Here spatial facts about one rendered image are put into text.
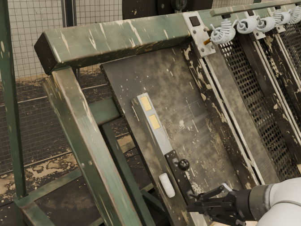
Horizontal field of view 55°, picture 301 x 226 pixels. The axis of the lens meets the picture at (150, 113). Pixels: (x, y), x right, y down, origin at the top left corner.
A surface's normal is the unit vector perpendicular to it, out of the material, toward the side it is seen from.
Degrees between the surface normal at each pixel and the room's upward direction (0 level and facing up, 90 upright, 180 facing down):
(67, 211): 0
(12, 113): 97
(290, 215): 8
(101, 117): 50
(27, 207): 0
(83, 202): 0
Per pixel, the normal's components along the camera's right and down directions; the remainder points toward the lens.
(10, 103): 0.00, 0.58
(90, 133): 0.59, -0.28
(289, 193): -0.45, -0.89
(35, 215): 0.06, -0.88
